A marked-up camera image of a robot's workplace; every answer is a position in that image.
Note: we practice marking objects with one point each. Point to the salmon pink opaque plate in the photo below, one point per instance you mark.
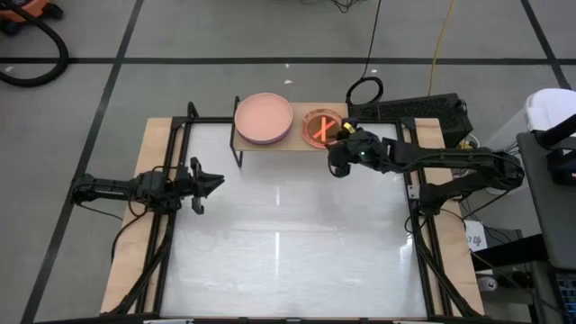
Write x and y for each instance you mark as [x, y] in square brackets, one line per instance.
[263, 117]

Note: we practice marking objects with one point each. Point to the white trash bin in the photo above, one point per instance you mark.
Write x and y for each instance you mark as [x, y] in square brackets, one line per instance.
[551, 108]

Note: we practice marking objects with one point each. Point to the black aluminium table frame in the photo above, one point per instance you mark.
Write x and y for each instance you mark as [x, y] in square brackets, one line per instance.
[202, 120]

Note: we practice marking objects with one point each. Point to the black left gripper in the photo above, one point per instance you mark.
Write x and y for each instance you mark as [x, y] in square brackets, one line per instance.
[184, 184]

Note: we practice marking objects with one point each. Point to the purple opaque plate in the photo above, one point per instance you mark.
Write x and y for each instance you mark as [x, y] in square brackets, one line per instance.
[265, 142]

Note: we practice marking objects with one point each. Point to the grey desk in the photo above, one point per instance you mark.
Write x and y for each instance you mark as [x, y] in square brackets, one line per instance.
[553, 216]

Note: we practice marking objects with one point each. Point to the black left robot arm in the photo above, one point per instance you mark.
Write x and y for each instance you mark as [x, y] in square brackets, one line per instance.
[108, 189]

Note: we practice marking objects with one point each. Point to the black keyboard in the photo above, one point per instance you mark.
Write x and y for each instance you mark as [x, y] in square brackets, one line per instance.
[567, 294]

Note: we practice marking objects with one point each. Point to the orange transparent plate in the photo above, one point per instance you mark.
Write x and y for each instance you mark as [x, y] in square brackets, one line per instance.
[315, 128]

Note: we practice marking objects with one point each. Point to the wooden shelf with black frame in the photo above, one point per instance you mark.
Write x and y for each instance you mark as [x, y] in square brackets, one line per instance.
[294, 144]

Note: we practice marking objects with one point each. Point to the white paper label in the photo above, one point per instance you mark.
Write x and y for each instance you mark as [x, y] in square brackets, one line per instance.
[476, 235]

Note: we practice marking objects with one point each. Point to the orange vacuum cleaner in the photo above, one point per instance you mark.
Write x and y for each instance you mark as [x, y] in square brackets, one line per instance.
[27, 9]

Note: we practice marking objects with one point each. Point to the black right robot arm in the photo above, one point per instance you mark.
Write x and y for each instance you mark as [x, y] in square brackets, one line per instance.
[450, 155]

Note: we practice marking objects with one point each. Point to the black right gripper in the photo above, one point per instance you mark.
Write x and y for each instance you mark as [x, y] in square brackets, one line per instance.
[364, 150]

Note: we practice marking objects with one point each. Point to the yellow tag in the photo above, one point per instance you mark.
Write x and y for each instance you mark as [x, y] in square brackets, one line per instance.
[349, 129]

